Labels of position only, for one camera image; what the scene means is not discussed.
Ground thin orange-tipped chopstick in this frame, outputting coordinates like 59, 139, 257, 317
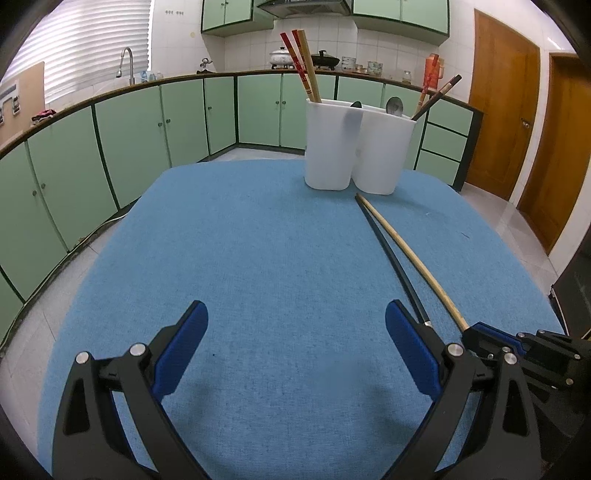
416, 75, 462, 118

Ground wooden chopstick with brown patch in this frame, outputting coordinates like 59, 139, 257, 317
355, 193, 471, 332

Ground metal kitchen faucet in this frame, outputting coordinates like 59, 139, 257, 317
115, 47, 136, 86

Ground white lidded pot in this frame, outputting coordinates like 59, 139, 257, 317
269, 46, 296, 70

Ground white window blinds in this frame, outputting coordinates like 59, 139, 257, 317
0, 0, 153, 102

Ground thin red-tipped chopstick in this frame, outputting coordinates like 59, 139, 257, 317
417, 65, 438, 116

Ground plain wooden chopstick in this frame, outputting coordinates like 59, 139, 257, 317
295, 29, 323, 103

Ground blue table cloth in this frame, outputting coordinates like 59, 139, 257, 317
37, 159, 566, 480

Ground range hood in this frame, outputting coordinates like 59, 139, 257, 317
256, 0, 352, 19

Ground white double utensil holder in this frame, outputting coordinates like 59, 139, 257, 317
304, 98, 416, 195

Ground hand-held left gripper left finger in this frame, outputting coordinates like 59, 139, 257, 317
52, 300, 209, 480

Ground wooden door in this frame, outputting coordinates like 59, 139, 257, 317
515, 53, 585, 254
464, 9, 541, 201

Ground red flower-patterned chopstick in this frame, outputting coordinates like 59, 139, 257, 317
280, 32, 311, 100
290, 30, 319, 103

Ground black chopstick with silver band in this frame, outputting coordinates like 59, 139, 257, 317
355, 196, 435, 329
411, 78, 462, 121

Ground row of green kitchen cabinets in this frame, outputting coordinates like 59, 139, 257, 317
0, 73, 483, 319

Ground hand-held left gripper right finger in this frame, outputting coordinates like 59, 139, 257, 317
385, 299, 544, 480

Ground red thermos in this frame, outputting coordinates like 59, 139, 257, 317
425, 53, 446, 90

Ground cork board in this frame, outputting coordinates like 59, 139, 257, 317
0, 62, 46, 148

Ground black wok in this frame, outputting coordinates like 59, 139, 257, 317
310, 50, 341, 70

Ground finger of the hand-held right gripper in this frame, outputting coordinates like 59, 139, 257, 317
462, 323, 526, 359

